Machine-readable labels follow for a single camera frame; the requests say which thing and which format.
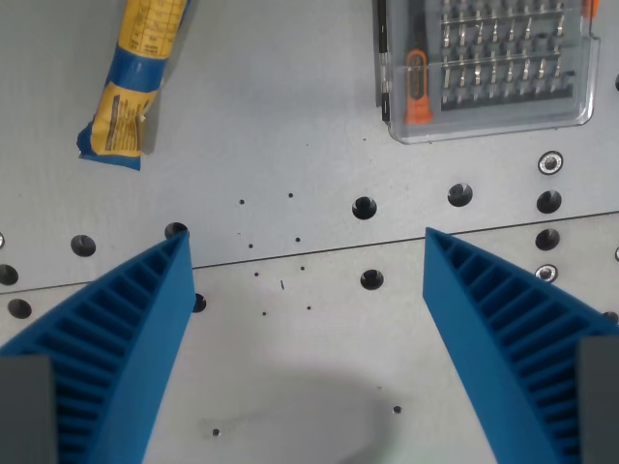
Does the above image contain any blue and yellow bag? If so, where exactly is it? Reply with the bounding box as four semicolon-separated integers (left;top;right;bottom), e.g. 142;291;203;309
75;0;198;172

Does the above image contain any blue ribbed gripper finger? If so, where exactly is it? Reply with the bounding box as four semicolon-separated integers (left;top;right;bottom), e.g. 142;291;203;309
0;230;197;464
422;226;619;464

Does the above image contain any clear plastic screwdriver bit case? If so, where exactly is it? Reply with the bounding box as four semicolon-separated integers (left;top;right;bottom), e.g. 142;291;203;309
371;0;603;145

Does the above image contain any orange and black screwdriver handle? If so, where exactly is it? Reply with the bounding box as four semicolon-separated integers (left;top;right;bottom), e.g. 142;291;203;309
404;47;434;125

